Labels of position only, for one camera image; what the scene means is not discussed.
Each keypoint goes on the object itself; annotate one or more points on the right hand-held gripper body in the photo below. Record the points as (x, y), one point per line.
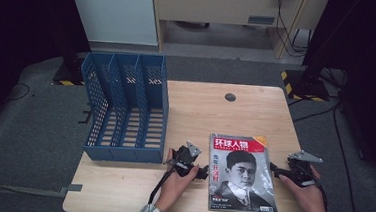
(301, 172)

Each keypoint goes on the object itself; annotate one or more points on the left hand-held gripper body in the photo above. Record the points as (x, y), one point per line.
(185, 159)

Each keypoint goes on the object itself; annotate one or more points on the magazine with portrait cover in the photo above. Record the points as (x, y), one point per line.
(242, 176)

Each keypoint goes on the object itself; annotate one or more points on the blue plastic file rack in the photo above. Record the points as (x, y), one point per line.
(125, 115)

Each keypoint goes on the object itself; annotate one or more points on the person's right hand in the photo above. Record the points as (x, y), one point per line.
(309, 201)

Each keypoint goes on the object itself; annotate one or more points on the person's left hand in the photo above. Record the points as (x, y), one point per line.
(173, 188)

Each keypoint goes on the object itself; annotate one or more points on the dark round table grommet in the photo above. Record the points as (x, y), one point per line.
(230, 97)

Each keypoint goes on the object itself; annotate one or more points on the black stand with striped base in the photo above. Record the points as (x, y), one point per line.
(306, 84)
(68, 74)

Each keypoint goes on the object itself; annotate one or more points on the grey tape piece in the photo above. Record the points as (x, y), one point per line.
(71, 188)

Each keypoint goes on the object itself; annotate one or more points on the dark curtain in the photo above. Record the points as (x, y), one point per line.
(21, 24)
(372, 65)

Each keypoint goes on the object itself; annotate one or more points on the light wooden desk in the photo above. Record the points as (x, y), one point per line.
(216, 7)

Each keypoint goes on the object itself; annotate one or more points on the white cabinet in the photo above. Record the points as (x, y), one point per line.
(115, 10)

